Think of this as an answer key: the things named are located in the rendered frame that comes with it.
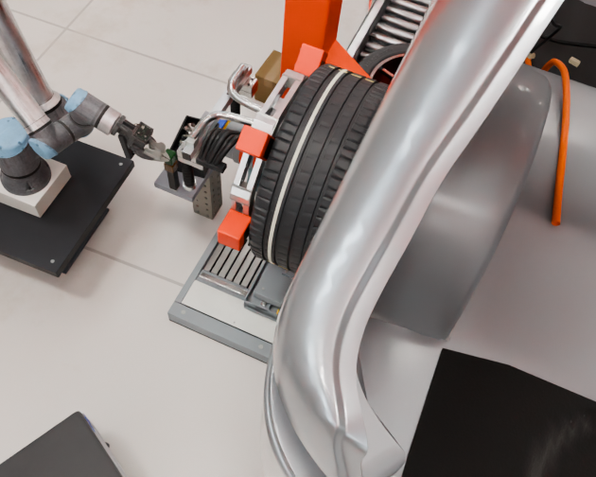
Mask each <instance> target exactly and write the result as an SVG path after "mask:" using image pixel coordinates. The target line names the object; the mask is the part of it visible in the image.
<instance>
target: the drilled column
mask: <svg viewBox="0 0 596 477"><path fill-rule="evenodd" d="M221 206H222V193H221V177H220V173H219V172H217V171H214V170H213V172H212V173H211V175H210V176H209V178H208V179H207V181H206V182H205V184H204V186H203V187H202V189H201V191H200V192H199V194H198V195H197V197H196V198H195V200H194V201H193V209H194V212H195V213H197V214H199V215H202V216H204V217H206V218H208V219H210V220H212V219H214V218H215V216H216V215H217V213H218V211H219V209H220V208H221ZM199 211H200V212H199ZM207 215H209V216H207Z"/></svg>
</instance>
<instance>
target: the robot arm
mask: <svg viewBox="0 0 596 477"><path fill-rule="evenodd" d="M0 98H1V100H2V101H3V102H4V103H5V105H6V106H7V107H8V108H9V110H10V111H11V112H12V114H13V115H14V116H15V118H14V117H12V116H11V117H4V118H1V119H0V181H1V184H2V186H3V187H4V189H5V190H6V191H7V192H9V193H11V194H14V195H17V196H28V195H33V194H36V193H38V192H40V191H41V190H43V189H44V188H45V187H46V186H47V185H48V184H49V182H50V179H51V169H50V166H49V165H48V164H47V162H46V161H45V160H44V159H51V158H52V157H54V156H56V155H58V153H60V152H61V151H63V150H64V149H66V148H67V147H69V146H70V145H71V144H73V143H74V142H76V141H77V140H79V139H80V138H83V137H86V136H88V135H89V134H90V133H91V132H92V131H93V130H94V128H96V129H98V130H99V131H101V132H103V133H105V134H107V135H109V134H111V135H113V136H115V134H116V133H119V135H118V136H117V137H118V139H119V142H120V144H121V147H122V150H123V151H124V154H125V157H126V158H128V159H132V158H133V156H134V155H135V154H136V155H137V156H139V157H140V158H142V159H146V160H150V161H157V162H168V161H169V160H170V158H169V156H168V154H167V152H166V144H165V143H163V142H159V143H157V142H156V140H155V139H154V138H153V137H152V134H153V130H154V129H153V128H152V127H150V126H148V125H147V124H145V123H144V122H142V121H140V123H139V124H137V123H135V124H137V125H136V126H135V124H132V123H131V122H130V121H128V120H127V119H126V116H124V115H122V116H121V113H120V112H118V111H117V110H116V109H114V108H113V107H111V106H109V105H108V104H106V103H105V102H103V101H101V100H100V99H98V98H97V97H94V96H93V95H91V94H90V93H88V92H87V91H85V90H83V89H81V88H78V89H76V91H75V92H74V93H73V95H72V96H71V97H70V98H69V99H68V97H66V96H65V95H63V94H59V93H58V92H57V91H54V90H51V88H50V86H49V84H48V82H47V80H46V78H45V76H44V74H43V72H42V70H41V68H40V66H39V64H38V63H37V61H36V59H35V57H34V55H33V53H32V51H31V49H30V47H29V45H28V43H27V41H26V38H25V36H24V34H23V32H22V30H21V29H20V27H19V25H18V23H17V21H16V19H15V17H14V15H13V13H12V12H11V10H10V8H9V5H8V3H7V1H6V0H0ZM120 116H121V117H120ZM145 125H146V126H145ZM147 144H149V147H148V148H145V146H146V145H147ZM42 157H43V158H44V159H43V158H42Z"/></svg>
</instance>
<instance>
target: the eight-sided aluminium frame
mask: <svg viewBox="0 0 596 477"><path fill-rule="evenodd" d="M307 79H308V76H306V75H304V74H301V73H298V72H295V71H293V70H290V69H287V70H286V72H285V73H283V74H282V77H281V79H280V80H279V81H278V83H277V85H276V86H275V88H274V89H273V91H272V93H271V94H270V96H269V97H268V99H267V101H266V102H265V104H264V105H263V107H262V108H261V110H260V111H259V112H257V114H256V116H255V119H254V122H253V124H252V126H251V127H253V128H255V129H258V130H260V131H262V132H265V133H268V134H270V135H271V136H272V137H274V136H275V134H276V132H277V130H278V128H279V125H280V124H281V122H282V120H283V119H284V117H285V116H286V114H287V112H288V110H289V107H290V105H291V104H292V102H293V101H294V99H295V97H296V96H297V94H298V92H299V91H300V89H301V87H302V86H303V84H304V83H305V82H306V80H307ZM288 87H289V88H290V89H289V91H288V93H287V94H286V96H285V98H284V99H283V101H282V102H281V104H280V106H279V107H278V109H277V110H276V112H275V114H274V115H273V116H270V114H271V112H272V108H273V106H274V105H275V103H276V102H277V100H278V99H279V98H280V97H281V96H282V95H283V94H284V92H285V91H286V89H287V88H288ZM251 160H252V155H249V154H247V153H244V152H243V155H242V158H241V161H240V164H239V167H238V170H237V175H236V178H235V180H234V182H233V183H232V187H231V192H230V198H229V199H230V200H231V209H234V210H236V211H238V212H240V213H242V205H243V214H245V215H247V216H250V217H251V216H252V211H253V206H254V196H255V192H256V187H257V184H258V181H259V179H260V176H261V173H262V170H263V167H264V165H265V162H266V161H263V160H261V159H258V158H256V160H255V163H254V168H253V171H252V174H251V177H250V180H249V183H246V182H244V180H245V177H246V174H247V171H248V168H249V165H250V163H251Z"/></svg>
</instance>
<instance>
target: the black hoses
mask: <svg viewBox="0 0 596 477"><path fill-rule="evenodd" d="M240 134H241V132H239V131H234V130H224V129H219V128H214V129H212V130H210V131H209V132H208V134H207V135H206V136H205V137H204V139H203V142H202V146H201V149H200V153H199V155H198V157H197V158H196V163H197V164H199V165H201V166H204V167H206V168H210V169H213V170H214V171H217V172H219V173H222V174H223V172H224V171H225V170H226V168H227V164H226V163H223V162H221V161H222V160H223V158H224V157H225V156H226V154H227V153H228V152H229V150H230V149H231V148H232V147H233V146H234V145H235V144H236V143H237V140H238V139H239V136H240Z"/></svg>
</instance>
